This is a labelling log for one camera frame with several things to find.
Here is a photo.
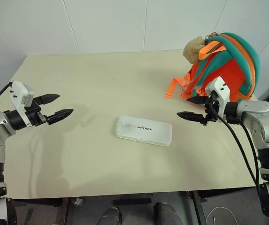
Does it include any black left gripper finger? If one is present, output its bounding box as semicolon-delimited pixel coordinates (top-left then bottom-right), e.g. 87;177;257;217
46;108;74;125
34;93;61;106

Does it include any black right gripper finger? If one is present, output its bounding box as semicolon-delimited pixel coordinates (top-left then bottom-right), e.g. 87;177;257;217
177;112;206;123
186;96;208;105

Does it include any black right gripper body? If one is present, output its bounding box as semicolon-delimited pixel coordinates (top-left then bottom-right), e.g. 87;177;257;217
200;92;221;126

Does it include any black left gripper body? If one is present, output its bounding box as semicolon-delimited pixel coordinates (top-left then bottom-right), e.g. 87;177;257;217
25;97;49;128

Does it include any orange and teal backpack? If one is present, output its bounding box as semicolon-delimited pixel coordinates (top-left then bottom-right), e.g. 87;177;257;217
164;31;262;104

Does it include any white rectangular case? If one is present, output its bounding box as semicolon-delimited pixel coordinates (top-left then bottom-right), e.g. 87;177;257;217
115;115;173;147

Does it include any beige plush toy charm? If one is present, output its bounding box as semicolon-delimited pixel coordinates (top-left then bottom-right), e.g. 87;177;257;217
183;35;208;64

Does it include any rusty metal table bar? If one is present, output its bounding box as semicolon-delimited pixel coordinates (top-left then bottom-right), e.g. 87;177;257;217
58;197;75;225

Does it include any dark rounded grey shape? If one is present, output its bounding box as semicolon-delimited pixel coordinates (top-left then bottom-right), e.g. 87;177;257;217
153;202;184;225
97;207;122;225

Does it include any black flat bar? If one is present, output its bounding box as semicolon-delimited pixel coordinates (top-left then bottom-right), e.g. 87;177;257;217
112;198;152;206

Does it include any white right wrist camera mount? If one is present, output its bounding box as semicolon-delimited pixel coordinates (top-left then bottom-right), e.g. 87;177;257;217
205;76;231;118

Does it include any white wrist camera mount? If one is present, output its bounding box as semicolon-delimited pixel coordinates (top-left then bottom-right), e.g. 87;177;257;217
8;80;35;128
205;76;231;118

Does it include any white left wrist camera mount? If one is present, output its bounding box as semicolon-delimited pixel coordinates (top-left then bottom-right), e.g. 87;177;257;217
8;80;35;128

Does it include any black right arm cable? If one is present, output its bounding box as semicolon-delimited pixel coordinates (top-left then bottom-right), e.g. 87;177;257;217
208;92;261;195

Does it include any black metal table frame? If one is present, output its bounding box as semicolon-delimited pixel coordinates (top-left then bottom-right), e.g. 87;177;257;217
186;190;209;225

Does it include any white cord on floor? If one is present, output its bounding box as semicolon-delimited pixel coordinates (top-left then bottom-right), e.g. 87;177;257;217
205;206;238;225

